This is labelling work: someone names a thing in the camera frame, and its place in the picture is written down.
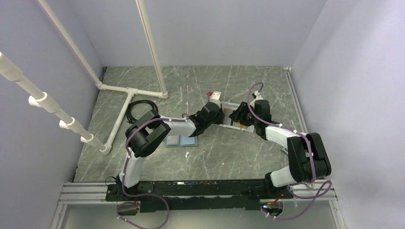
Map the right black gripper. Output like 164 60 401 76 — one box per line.
229 102 259 126

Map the clear plastic bin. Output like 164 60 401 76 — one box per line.
217 102 254 133

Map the green card holder wallet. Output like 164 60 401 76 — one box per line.
165 136 198 147

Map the silver vip credit card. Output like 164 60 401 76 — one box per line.
166 136 180 146

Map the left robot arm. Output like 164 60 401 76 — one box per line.
117 100 224 200

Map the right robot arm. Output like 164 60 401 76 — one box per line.
229 90 331 198

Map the stack of credit cards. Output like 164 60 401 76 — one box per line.
222 108 248 130

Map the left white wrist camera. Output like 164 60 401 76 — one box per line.
207 91 222 102

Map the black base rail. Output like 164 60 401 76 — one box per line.
106 179 293 213

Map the coiled black cable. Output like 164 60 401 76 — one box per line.
126 99 159 124

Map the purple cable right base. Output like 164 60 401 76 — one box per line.
261 180 333 221

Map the purple cable base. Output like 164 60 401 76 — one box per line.
261 180 333 221
116 190 174 229

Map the aluminium rail right side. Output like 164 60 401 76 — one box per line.
282 66 338 201

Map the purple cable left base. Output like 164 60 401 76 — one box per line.
116 190 174 229

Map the white pvc pipe frame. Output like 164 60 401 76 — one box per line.
0 0 169 155

